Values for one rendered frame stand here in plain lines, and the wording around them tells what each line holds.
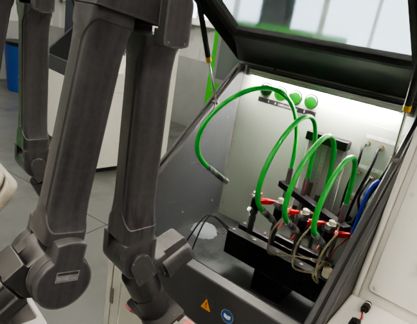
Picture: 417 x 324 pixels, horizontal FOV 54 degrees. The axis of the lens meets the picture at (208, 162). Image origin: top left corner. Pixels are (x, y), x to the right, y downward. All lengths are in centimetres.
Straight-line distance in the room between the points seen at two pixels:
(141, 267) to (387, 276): 69
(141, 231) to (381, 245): 70
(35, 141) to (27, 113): 7
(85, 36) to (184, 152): 94
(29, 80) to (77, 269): 49
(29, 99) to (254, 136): 88
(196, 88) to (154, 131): 544
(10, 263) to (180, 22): 38
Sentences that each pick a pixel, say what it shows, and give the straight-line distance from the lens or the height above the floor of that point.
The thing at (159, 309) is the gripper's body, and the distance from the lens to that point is 77.
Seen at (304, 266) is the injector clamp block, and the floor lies 98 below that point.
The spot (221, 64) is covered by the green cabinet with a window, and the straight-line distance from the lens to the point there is 418.
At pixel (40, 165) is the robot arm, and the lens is 100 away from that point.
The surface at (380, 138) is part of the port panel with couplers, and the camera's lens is 137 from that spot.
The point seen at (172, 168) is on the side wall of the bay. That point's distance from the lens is 138.
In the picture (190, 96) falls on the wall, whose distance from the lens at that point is 608.
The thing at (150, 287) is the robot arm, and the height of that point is 115.
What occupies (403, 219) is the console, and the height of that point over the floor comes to 120.
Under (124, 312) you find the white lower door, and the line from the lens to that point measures 145.
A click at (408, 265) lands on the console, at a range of 113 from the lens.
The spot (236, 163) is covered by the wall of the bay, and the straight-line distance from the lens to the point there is 162.
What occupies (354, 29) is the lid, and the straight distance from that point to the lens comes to 115.
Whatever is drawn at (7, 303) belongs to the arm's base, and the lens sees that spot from 59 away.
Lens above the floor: 159
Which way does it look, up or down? 19 degrees down
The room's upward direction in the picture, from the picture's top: 10 degrees clockwise
